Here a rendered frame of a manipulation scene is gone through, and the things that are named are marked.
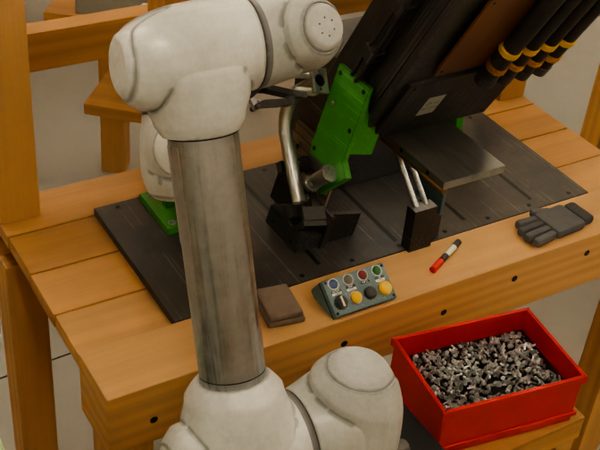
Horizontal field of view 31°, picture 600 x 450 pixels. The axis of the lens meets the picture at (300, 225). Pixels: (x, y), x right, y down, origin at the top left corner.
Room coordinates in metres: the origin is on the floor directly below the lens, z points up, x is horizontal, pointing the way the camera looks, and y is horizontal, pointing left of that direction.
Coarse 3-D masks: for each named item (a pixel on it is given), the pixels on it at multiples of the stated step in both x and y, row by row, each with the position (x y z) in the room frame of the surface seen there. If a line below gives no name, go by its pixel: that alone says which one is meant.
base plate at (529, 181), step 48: (480, 144) 2.36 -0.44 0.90; (336, 192) 2.07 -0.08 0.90; (384, 192) 2.09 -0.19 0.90; (480, 192) 2.13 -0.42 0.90; (528, 192) 2.15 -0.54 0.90; (576, 192) 2.17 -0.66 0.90; (144, 240) 1.81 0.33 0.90; (336, 240) 1.88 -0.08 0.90; (384, 240) 1.90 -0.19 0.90; (432, 240) 1.92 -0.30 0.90
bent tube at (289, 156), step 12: (312, 72) 1.97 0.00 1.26; (324, 72) 1.99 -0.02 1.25; (300, 84) 1.99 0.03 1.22; (312, 84) 1.95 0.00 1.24; (324, 84) 1.97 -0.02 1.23; (288, 108) 2.00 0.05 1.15; (288, 120) 2.00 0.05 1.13; (288, 132) 1.98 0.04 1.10; (288, 144) 1.96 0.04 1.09; (288, 156) 1.94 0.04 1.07; (288, 168) 1.92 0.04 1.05; (288, 180) 1.91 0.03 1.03; (300, 180) 1.91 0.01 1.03; (300, 192) 1.88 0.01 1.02
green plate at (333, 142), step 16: (336, 80) 1.98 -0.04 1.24; (352, 80) 1.95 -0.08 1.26; (336, 96) 1.97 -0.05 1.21; (352, 96) 1.93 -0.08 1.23; (368, 96) 1.90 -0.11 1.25; (336, 112) 1.95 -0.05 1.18; (352, 112) 1.91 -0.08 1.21; (368, 112) 1.92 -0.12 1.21; (320, 128) 1.97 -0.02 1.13; (336, 128) 1.93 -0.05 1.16; (352, 128) 1.89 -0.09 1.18; (368, 128) 1.92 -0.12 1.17; (320, 144) 1.95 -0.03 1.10; (336, 144) 1.91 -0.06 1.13; (352, 144) 1.89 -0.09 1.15; (368, 144) 1.93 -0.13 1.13; (320, 160) 1.93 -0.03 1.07; (336, 160) 1.89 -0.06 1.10
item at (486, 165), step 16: (416, 128) 2.01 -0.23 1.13; (432, 128) 2.02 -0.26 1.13; (448, 128) 2.02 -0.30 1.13; (400, 144) 1.94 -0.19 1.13; (416, 144) 1.94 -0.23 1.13; (432, 144) 1.95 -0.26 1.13; (448, 144) 1.95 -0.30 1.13; (464, 144) 1.96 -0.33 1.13; (416, 160) 1.88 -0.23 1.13; (432, 160) 1.88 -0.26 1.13; (448, 160) 1.89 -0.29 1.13; (464, 160) 1.90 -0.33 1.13; (480, 160) 1.90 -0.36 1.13; (496, 160) 1.91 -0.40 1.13; (432, 176) 1.83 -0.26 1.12; (448, 176) 1.83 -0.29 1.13; (464, 176) 1.84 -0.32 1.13; (480, 176) 1.86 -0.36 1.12
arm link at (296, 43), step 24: (264, 0) 1.36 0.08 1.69; (288, 0) 1.36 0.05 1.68; (312, 0) 1.35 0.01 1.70; (264, 24) 1.32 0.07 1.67; (288, 24) 1.31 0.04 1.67; (312, 24) 1.32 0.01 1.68; (336, 24) 1.34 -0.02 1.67; (288, 48) 1.31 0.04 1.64; (312, 48) 1.30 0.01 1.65; (336, 48) 1.33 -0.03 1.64; (288, 72) 1.32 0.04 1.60
